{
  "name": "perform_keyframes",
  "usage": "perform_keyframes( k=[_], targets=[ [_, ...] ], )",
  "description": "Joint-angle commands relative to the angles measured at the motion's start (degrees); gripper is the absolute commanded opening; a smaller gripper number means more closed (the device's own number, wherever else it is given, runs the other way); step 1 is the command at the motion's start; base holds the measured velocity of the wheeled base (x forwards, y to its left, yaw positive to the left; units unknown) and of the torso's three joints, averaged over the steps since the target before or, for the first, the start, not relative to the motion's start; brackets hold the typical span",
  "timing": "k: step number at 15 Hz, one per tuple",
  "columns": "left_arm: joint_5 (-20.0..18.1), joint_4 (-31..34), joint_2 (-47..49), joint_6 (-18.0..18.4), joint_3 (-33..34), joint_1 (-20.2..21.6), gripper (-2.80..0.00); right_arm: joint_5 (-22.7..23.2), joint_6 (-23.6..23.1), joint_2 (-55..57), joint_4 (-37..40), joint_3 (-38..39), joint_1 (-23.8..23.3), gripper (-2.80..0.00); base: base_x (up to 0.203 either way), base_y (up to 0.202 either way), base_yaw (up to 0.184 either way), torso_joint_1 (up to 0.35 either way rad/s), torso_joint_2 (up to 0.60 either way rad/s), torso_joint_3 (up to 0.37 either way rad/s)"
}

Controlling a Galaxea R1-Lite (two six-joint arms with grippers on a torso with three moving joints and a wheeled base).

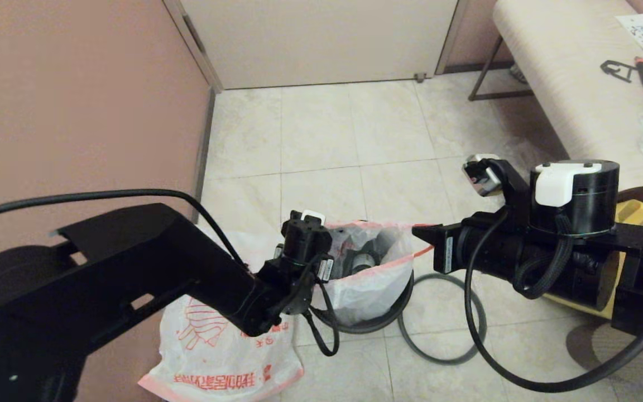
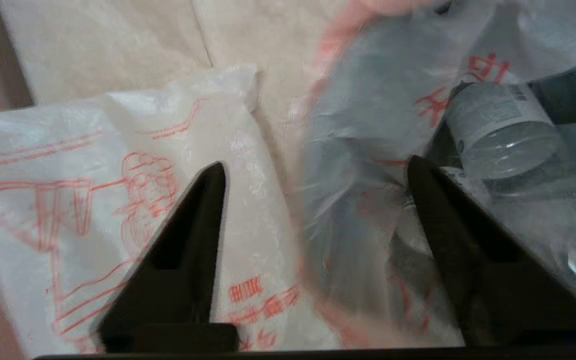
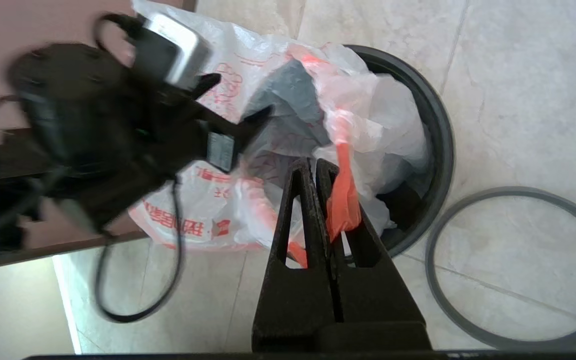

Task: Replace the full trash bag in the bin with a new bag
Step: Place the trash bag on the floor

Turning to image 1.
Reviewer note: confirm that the black metal hook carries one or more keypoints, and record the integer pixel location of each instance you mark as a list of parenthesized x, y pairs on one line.
[(613, 70)]

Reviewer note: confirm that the black trash bin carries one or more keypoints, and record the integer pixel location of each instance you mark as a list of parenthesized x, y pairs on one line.
[(377, 321)]

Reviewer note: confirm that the beige bench with metal legs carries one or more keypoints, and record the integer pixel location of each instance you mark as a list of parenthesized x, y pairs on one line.
[(567, 72)]

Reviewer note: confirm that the white door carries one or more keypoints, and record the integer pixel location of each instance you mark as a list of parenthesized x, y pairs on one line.
[(321, 39)]

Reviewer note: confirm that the grey wall baseboard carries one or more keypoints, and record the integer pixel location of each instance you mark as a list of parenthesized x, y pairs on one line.
[(205, 139)]

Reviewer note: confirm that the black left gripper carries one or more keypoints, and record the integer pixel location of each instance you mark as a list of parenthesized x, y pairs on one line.
[(293, 285)]

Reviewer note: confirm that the small metal door stopper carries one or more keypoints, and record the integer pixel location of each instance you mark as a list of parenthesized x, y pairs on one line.
[(421, 78)]

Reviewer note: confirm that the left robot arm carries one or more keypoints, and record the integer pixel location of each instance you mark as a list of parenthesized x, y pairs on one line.
[(104, 279)]

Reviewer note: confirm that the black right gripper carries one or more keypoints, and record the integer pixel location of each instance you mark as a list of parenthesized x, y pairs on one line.
[(461, 251)]

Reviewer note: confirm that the beige ribbed bin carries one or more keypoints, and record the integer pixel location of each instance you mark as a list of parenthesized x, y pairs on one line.
[(634, 374)]

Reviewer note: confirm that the yellow fabric tote bag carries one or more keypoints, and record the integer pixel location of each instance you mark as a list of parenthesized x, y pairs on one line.
[(634, 215)]

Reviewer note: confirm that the flat white red-print trash bag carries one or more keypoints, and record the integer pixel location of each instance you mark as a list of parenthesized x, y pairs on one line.
[(215, 368)]

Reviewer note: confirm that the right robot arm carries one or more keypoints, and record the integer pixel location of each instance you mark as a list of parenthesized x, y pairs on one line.
[(578, 223)]

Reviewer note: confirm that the clear bottle with white label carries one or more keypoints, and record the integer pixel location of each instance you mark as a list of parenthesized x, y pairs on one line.
[(365, 262)]

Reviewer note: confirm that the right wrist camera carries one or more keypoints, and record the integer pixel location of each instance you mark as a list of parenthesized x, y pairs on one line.
[(483, 176)]

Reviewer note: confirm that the white red-print trash bag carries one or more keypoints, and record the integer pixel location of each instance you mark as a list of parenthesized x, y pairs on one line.
[(215, 368), (366, 296)]

